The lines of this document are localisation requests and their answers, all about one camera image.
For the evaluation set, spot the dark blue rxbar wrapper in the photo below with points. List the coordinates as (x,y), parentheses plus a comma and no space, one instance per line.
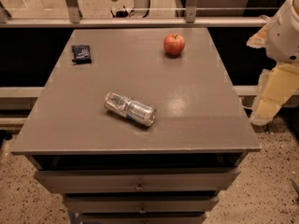
(82,54)

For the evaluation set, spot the crushed silver can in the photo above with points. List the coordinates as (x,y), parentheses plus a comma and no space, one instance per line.
(130,109)

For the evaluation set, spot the grey metal railing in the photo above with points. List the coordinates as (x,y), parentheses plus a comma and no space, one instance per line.
(94,14)

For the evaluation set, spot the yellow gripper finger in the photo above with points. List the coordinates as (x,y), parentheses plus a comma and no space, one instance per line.
(257,41)
(275,89)

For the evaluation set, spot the grey drawer cabinet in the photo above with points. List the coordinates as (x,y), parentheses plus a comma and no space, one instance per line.
(136,136)

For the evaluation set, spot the drawer with knob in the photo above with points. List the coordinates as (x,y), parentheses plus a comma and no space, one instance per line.
(140,204)
(130,181)

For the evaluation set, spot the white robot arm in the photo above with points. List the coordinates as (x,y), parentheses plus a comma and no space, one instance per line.
(280,38)

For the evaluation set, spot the top drawer with knob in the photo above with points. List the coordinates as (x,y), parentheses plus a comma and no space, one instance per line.
(130,181)

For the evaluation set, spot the red apple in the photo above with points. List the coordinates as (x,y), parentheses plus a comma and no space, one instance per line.
(174,44)

